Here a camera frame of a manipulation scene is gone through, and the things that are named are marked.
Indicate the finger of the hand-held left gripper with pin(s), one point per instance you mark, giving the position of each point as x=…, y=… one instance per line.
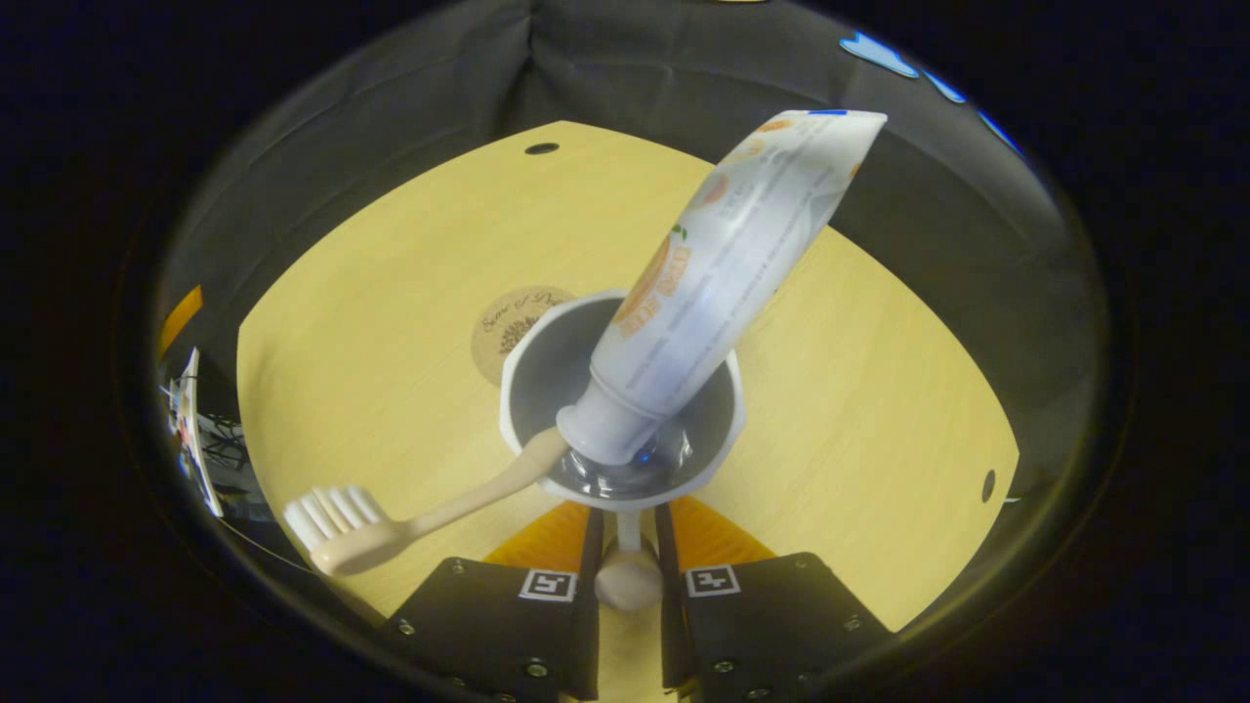
x=182, y=319

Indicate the white toothpaste tube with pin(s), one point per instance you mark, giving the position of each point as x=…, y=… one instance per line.
x=723, y=273

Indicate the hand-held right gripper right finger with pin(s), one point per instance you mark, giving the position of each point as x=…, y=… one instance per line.
x=669, y=635

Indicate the black backdrop cloth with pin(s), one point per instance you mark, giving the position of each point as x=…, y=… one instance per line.
x=635, y=59

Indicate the beige toothbrush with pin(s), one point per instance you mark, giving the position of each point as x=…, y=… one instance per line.
x=352, y=547

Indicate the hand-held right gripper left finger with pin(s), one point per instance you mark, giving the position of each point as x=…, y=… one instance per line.
x=589, y=644

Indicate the white printed board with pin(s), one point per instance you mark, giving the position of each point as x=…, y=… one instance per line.
x=195, y=439

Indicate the light wooden desktop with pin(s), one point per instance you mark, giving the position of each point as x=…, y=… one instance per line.
x=859, y=410

